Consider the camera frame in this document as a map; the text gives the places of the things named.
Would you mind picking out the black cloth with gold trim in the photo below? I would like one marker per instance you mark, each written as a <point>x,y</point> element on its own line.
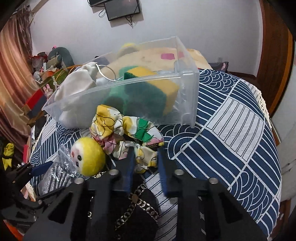
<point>141,215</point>

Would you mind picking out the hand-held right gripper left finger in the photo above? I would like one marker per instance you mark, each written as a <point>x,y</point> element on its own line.
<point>127,178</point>

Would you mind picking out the grey plush toy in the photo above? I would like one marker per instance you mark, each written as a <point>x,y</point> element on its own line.
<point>61,54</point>

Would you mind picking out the yellow cloth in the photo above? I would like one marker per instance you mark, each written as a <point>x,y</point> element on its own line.
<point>8,153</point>

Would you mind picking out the yellow felt doll head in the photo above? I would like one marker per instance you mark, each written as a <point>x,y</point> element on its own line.
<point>90,155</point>

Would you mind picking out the large black wall monitor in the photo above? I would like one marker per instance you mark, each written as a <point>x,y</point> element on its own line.
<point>122,8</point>

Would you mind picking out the floral yellow green fabric scrunchie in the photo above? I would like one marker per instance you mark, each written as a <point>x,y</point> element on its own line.
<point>111,125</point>

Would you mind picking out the wooden door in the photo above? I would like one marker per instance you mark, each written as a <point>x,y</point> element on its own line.
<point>277,58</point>

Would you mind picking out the clear plastic storage bin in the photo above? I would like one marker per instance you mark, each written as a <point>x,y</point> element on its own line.
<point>148,109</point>

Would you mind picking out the pile of assorted clutter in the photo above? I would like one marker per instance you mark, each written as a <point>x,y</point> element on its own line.
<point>44,74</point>

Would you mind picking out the dark pillow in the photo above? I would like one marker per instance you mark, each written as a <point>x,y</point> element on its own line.
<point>222,66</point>

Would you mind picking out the yellow bed blanket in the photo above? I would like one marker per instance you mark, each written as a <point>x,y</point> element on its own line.
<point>198,58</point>

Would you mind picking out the green and yellow sponge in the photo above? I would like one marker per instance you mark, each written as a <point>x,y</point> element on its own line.
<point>148,92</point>

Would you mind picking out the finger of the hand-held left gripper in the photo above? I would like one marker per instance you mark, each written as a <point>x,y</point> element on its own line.
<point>41,168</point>

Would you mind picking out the blue white patterned tablecloth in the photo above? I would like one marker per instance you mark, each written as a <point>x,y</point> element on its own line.
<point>231,139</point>

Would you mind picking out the small black wall monitor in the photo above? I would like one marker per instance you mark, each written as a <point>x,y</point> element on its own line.
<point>96,2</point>

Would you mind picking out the brown striped curtain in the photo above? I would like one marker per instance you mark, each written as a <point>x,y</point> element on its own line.
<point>13,76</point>

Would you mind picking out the clear plastic bag with cloth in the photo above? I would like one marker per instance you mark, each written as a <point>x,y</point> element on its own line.
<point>55,178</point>

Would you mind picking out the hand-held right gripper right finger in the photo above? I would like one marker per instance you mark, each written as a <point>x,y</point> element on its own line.
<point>164,178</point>

